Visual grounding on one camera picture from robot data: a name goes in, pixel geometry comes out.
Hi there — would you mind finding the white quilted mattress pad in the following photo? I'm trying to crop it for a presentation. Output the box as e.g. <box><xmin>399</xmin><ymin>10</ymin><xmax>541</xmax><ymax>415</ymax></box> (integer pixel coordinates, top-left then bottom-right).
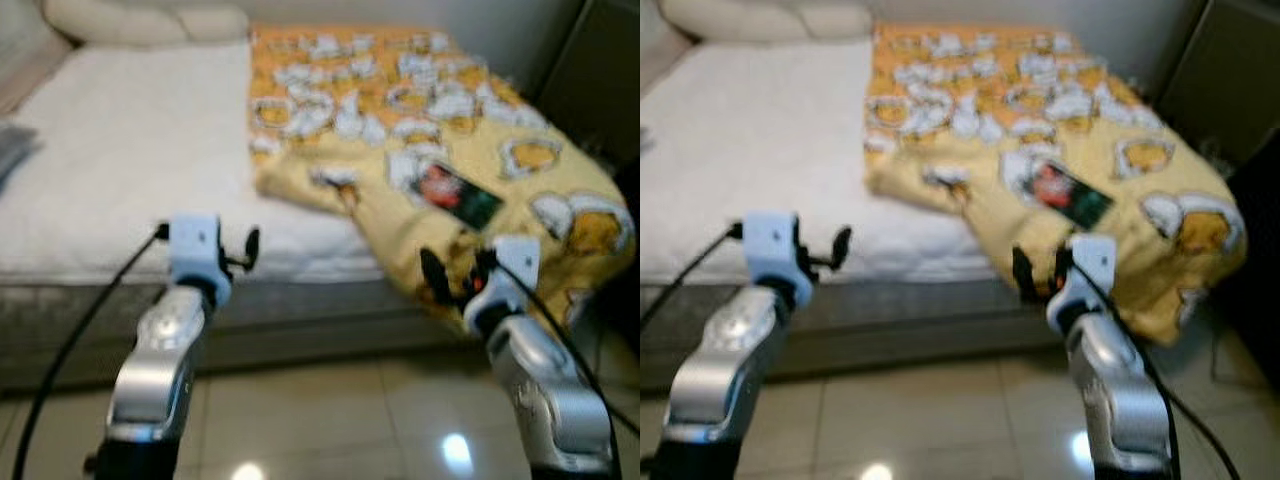
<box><xmin>0</xmin><ymin>40</ymin><xmax>376</xmax><ymax>286</ymax></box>
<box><xmin>640</xmin><ymin>38</ymin><xmax>991</xmax><ymax>286</ymax></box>

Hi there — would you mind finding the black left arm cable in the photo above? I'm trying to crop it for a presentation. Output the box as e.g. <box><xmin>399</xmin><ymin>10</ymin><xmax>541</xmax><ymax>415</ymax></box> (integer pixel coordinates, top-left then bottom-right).
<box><xmin>10</xmin><ymin>225</ymin><xmax>171</xmax><ymax>480</ymax></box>
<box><xmin>640</xmin><ymin>222</ymin><xmax>746</xmax><ymax>331</ymax></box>

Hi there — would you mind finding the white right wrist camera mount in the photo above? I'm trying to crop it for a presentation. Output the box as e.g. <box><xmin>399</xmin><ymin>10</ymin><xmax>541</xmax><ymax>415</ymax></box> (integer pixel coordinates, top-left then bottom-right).
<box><xmin>1065</xmin><ymin>235</ymin><xmax>1118</xmax><ymax>311</ymax></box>
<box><xmin>487</xmin><ymin>235</ymin><xmax>543</xmax><ymax>311</ymax></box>

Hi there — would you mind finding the grey patterned mattress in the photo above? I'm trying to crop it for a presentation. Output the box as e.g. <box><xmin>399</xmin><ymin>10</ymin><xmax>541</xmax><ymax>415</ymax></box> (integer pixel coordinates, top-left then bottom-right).
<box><xmin>640</xmin><ymin>280</ymin><xmax>1061</xmax><ymax>376</ymax></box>
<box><xmin>0</xmin><ymin>275</ymin><xmax>471</xmax><ymax>391</ymax></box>

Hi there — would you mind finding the yellow egg cartoon blanket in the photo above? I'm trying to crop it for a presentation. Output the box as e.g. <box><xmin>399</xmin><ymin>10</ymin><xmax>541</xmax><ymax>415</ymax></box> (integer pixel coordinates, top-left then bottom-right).
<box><xmin>865</xmin><ymin>25</ymin><xmax>1249</xmax><ymax>346</ymax></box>
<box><xmin>247</xmin><ymin>25</ymin><xmax>639</xmax><ymax>331</ymax></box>

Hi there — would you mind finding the beige roll pillow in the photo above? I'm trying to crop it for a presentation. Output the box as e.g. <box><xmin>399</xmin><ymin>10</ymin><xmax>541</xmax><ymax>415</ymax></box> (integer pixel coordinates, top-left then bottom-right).
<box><xmin>40</xmin><ymin>0</ymin><xmax>251</xmax><ymax>46</ymax></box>
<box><xmin>660</xmin><ymin>0</ymin><xmax>876</xmax><ymax>41</ymax></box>

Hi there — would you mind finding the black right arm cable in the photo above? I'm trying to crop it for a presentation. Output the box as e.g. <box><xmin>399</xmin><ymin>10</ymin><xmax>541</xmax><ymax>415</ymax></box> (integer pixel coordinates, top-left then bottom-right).
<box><xmin>490</xmin><ymin>250</ymin><xmax>641</xmax><ymax>480</ymax></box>
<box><xmin>1068</xmin><ymin>250</ymin><xmax>1216</xmax><ymax>480</ymax></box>

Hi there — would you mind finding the grey little bear pillow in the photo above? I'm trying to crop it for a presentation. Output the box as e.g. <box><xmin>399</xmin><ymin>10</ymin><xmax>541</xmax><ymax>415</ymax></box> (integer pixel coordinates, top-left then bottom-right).
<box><xmin>0</xmin><ymin>122</ymin><xmax>43</xmax><ymax>191</ymax></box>

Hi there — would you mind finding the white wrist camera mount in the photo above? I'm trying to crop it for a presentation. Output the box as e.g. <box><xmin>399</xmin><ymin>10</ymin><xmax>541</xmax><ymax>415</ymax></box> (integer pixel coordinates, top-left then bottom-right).
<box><xmin>487</xmin><ymin>235</ymin><xmax>543</xmax><ymax>311</ymax></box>
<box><xmin>1065</xmin><ymin>235</ymin><xmax>1118</xmax><ymax>311</ymax></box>
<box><xmin>742</xmin><ymin>211</ymin><xmax>809</xmax><ymax>301</ymax></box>
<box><xmin>167</xmin><ymin>214</ymin><xmax>233</xmax><ymax>291</ymax></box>

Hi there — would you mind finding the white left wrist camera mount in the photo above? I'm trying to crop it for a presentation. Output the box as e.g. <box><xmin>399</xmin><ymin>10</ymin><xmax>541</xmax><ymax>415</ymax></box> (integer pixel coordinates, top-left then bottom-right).
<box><xmin>742</xmin><ymin>211</ymin><xmax>809</xmax><ymax>301</ymax></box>
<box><xmin>167</xmin><ymin>214</ymin><xmax>233</xmax><ymax>291</ymax></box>

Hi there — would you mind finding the grey panel sliding wardrobe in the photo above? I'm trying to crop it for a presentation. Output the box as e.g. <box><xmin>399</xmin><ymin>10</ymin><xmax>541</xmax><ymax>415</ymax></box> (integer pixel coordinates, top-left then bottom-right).
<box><xmin>1160</xmin><ymin>0</ymin><xmax>1280</xmax><ymax>171</ymax></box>
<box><xmin>535</xmin><ymin>0</ymin><xmax>641</xmax><ymax>176</ymax></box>

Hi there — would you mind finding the black soft bag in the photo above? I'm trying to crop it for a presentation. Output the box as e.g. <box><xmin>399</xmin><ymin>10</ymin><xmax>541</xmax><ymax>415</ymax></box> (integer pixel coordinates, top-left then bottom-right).
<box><xmin>1215</xmin><ymin>150</ymin><xmax>1280</xmax><ymax>361</ymax></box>

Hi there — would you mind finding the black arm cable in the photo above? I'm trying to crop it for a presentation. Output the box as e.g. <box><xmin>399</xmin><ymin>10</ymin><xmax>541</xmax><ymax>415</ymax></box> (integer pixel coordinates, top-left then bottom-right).
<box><xmin>1068</xmin><ymin>250</ymin><xmax>1216</xmax><ymax>480</ymax></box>
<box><xmin>490</xmin><ymin>250</ymin><xmax>641</xmax><ymax>480</ymax></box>
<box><xmin>640</xmin><ymin>222</ymin><xmax>746</xmax><ymax>331</ymax></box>
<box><xmin>10</xmin><ymin>225</ymin><xmax>171</xmax><ymax>480</ymax></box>

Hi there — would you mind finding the dark green red book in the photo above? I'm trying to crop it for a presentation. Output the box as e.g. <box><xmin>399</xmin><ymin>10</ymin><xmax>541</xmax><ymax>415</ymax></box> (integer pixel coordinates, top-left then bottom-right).
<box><xmin>1028</xmin><ymin>160</ymin><xmax>1116</xmax><ymax>231</ymax></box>
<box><xmin>410</xmin><ymin>160</ymin><xmax>504</xmax><ymax>231</ymax></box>

